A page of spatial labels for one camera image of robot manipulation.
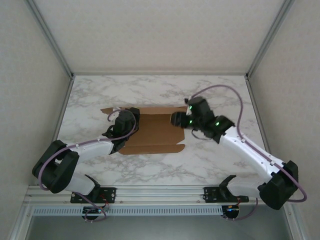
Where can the brown cardboard box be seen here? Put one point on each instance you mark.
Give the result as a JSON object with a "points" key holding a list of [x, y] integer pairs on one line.
{"points": [[155, 130]]}

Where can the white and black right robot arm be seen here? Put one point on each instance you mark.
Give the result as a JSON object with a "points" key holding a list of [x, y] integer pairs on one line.
{"points": [[250, 152]]}

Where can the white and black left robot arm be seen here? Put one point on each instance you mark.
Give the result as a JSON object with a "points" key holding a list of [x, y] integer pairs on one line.
{"points": [[87, 150]]}

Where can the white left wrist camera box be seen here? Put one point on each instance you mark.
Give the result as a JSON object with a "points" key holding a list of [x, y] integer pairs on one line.
{"points": [[116, 108]]}

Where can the thin aluminium back rail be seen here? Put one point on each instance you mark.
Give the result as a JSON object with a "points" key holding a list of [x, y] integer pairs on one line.
{"points": [[160, 73]]}

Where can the aluminium left side rail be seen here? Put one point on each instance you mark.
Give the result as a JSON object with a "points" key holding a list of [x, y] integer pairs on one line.
{"points": [[63, 110]]}

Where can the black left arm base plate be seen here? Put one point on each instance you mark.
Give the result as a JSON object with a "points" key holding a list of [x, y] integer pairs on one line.
{"points": [[110, 193]]}

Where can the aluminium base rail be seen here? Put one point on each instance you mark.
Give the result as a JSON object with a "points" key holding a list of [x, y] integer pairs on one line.
{"points": [[160, 195]]}

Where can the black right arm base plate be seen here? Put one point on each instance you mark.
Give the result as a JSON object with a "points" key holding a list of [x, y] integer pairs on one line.
{"points": [[211, 195]]}

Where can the aluminium right corner post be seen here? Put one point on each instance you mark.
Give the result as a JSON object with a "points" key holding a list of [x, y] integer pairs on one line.
{"points": [[270, 37]]}

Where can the aluminium corner post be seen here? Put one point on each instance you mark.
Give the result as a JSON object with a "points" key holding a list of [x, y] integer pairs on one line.
{"points": [[270, 37], [50, 37]]}

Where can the aluminium left corner post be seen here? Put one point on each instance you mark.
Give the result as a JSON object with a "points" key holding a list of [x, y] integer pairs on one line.
{"points": [[50, 37]]}

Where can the aluminium frame leg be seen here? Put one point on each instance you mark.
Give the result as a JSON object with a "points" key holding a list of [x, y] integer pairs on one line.
{"points": [[20, 225], [297, 227]]}

